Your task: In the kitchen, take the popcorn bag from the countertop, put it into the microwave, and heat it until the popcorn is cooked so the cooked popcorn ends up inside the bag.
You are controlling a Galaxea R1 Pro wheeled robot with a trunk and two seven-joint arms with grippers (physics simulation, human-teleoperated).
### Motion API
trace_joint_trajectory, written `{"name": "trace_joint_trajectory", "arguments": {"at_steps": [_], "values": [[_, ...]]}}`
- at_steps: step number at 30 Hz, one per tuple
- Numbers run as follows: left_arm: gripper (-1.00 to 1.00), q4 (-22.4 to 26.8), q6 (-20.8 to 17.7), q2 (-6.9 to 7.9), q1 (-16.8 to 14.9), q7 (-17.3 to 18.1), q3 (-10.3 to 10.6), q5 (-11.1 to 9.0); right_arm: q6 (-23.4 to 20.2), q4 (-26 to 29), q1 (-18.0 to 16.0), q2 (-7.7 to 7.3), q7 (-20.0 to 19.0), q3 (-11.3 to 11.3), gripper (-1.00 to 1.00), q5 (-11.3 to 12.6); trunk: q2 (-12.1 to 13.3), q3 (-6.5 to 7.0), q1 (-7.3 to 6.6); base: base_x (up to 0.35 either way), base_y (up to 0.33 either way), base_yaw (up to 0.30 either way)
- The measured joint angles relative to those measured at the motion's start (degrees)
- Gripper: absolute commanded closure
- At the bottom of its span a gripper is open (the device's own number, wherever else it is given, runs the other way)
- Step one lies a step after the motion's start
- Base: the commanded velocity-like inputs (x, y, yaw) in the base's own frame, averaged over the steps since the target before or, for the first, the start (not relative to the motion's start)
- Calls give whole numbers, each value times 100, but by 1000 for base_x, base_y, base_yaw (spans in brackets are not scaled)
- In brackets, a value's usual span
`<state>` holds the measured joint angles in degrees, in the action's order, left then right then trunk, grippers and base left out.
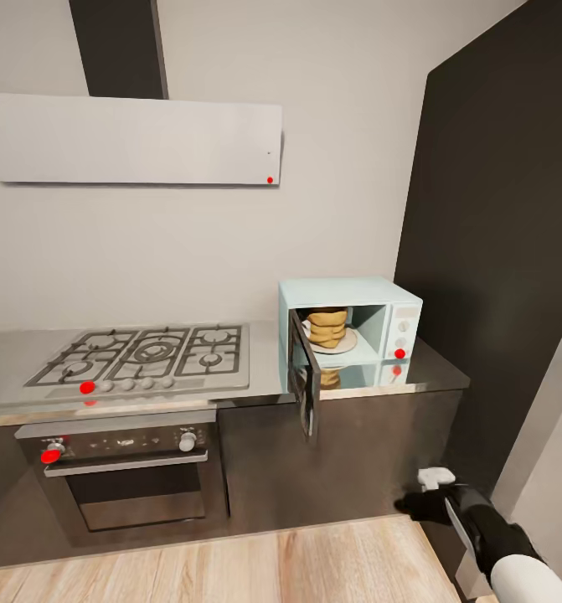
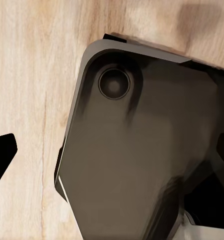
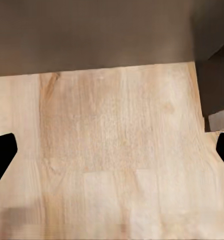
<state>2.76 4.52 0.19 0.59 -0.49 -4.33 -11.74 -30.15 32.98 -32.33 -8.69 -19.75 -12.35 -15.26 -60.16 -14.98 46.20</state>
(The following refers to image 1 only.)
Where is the microwave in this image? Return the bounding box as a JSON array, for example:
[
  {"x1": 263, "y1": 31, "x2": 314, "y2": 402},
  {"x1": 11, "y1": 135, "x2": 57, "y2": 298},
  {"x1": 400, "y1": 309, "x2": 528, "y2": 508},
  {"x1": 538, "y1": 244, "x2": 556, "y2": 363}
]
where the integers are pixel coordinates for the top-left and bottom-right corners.
[{"x1": 279, "y1": 276, "x2": 422, "y2": 448}]

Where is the popcorn bag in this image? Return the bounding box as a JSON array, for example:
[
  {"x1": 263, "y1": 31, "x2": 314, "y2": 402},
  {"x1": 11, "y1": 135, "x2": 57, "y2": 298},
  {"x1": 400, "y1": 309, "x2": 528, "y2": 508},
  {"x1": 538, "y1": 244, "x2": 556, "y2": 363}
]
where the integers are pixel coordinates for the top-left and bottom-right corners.
[{"x1": 298, "y1": 306, "x2": 348, "y2": 348}]

